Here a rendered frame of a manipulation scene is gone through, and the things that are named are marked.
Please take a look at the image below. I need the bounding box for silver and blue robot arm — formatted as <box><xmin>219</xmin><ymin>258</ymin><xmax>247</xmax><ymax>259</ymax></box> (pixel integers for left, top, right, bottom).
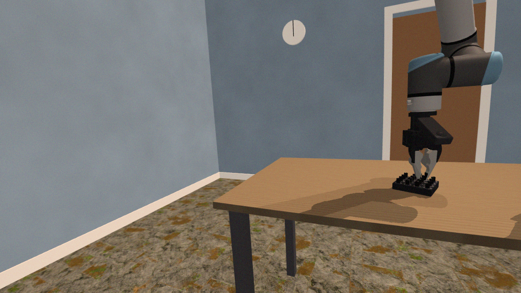
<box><xmin>407</xmin><ymin>0</ymin><xmax>503</xmax><ymax>145</ymax></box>

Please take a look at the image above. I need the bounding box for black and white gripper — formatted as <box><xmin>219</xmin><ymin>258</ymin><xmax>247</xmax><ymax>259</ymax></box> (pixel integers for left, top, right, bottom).
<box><xmin>402</xmin><ymin>111</ymin><xmax>442</xmax><ymax>180</ymax></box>

